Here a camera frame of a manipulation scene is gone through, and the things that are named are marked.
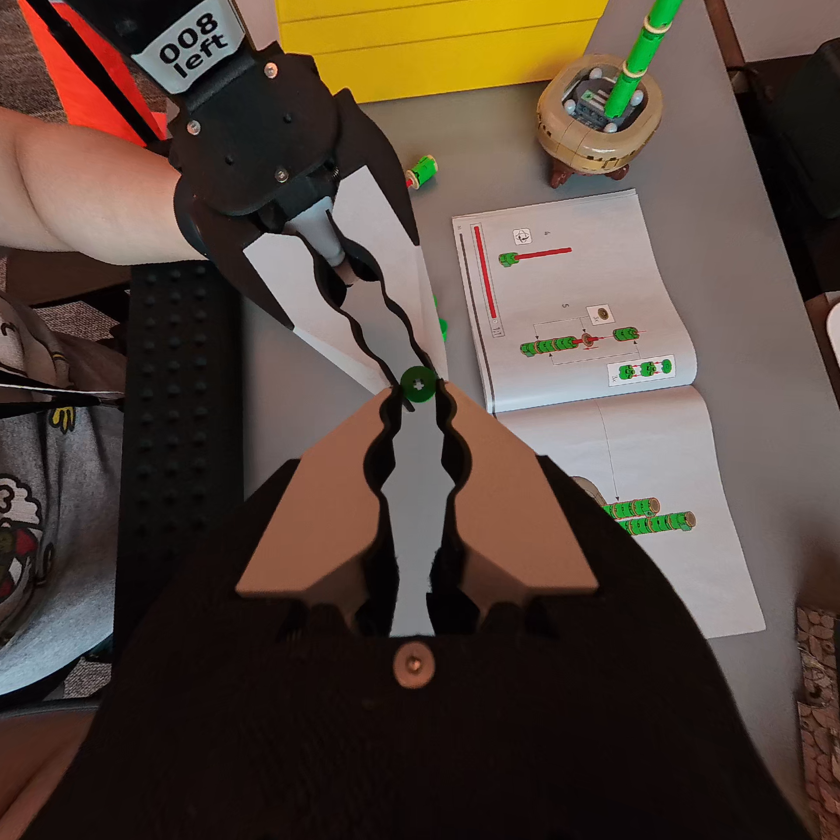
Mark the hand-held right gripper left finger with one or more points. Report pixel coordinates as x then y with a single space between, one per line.
308 525

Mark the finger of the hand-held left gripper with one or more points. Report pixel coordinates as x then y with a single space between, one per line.
302 302
400 262

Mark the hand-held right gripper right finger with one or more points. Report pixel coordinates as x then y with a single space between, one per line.
525 525

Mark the person's left forearm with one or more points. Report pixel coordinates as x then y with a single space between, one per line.
79 197

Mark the grey desk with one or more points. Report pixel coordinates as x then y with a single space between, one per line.
735 289

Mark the green brick with red axle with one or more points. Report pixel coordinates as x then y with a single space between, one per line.
423 172

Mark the open instruction booklet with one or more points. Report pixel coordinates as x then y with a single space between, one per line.
623 446

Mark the orange panel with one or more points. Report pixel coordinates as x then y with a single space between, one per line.
79 72

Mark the yellow plastic bin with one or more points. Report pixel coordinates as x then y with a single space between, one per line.
426 52

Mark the tan toy brick pot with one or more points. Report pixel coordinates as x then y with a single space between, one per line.
590 151

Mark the person's grey printed shirt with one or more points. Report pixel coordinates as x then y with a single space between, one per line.
65 459

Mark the green toy bamboo stalk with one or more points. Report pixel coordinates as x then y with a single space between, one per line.
640 52

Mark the person's leg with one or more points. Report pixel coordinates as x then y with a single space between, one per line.
33 781

